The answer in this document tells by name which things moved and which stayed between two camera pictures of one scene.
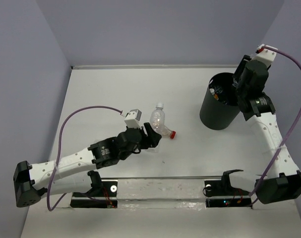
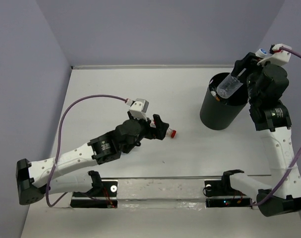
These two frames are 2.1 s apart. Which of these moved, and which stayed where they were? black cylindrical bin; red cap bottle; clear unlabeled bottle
Moved: clear unlabeled bottle
Stayed: black cylindrical bin; red cap bottle
